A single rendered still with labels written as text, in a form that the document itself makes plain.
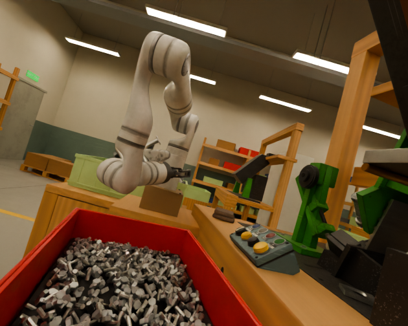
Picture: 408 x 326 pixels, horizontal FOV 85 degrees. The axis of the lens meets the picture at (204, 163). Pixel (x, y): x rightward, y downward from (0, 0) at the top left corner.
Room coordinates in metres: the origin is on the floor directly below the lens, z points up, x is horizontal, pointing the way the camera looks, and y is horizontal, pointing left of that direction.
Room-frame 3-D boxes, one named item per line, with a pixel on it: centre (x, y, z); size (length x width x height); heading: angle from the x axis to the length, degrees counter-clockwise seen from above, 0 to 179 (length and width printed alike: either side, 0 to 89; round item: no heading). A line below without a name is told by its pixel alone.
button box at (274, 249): (0.49, -0.17, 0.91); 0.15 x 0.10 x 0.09; 12
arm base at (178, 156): (0.95, 0.13, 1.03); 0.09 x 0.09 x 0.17; 18
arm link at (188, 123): (0.94, 0.12, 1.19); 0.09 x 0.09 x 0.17; 87
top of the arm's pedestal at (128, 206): (0.95, 0.13, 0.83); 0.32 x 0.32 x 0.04; 7
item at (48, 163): (5.51, 3.38, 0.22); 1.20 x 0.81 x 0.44; 86
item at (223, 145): (7.23, -1.29, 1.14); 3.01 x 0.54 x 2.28; 91
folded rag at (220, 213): (0.84, -0.13, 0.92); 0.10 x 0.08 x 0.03; 170
